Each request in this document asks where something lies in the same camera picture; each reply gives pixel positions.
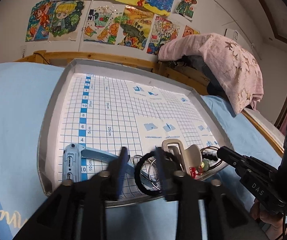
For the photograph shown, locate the pink embroidered cloth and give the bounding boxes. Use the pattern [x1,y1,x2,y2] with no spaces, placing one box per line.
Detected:
[158,33,264,114]

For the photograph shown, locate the wooden bed frame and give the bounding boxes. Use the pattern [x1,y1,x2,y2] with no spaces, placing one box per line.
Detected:
[23,50,284,159]

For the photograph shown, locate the colourful children's drawings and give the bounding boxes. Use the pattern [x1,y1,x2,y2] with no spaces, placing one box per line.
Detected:
[25,0,198,55]

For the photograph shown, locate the grey shallow cardboard tray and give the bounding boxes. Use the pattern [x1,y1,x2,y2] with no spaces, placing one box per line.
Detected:
[37,59,232,196]

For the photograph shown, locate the silver bangle rings bunch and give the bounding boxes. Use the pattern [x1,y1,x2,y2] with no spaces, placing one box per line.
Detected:
[131,154,164,190]

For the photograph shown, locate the person's hand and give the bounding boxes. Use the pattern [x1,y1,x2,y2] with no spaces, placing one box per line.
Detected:
[250,198,287,239]

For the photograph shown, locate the brown cord bracelet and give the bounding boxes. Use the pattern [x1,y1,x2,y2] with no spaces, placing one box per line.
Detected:
[199,146,224,173]

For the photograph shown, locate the beige hair claw clip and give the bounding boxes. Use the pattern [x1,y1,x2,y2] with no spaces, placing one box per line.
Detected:
[161,139,203,179]

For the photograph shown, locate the black elastic hair tie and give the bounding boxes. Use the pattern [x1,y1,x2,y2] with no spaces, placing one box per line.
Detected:
[133,151,177,197]

